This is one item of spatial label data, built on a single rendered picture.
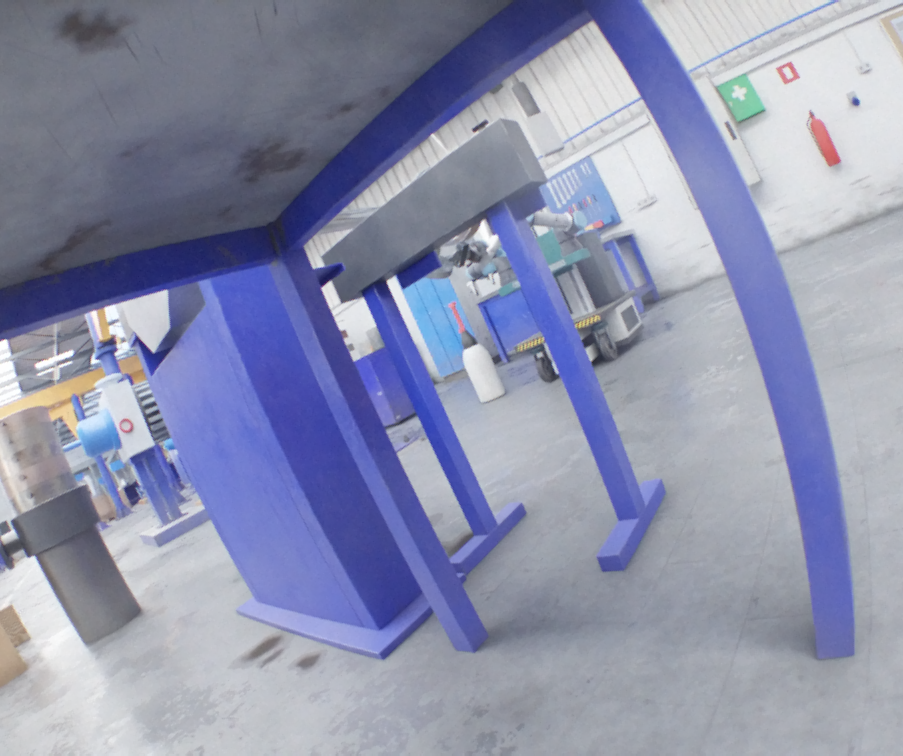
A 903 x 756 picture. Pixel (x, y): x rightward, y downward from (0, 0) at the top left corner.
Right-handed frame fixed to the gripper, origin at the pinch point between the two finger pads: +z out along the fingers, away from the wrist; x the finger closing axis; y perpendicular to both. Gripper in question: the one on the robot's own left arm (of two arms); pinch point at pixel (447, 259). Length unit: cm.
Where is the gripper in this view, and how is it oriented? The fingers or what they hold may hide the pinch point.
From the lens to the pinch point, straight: 253.1
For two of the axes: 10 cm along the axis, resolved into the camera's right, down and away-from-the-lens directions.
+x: 1.8, -7.5, -6.3
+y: -7.8, -5.1, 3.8
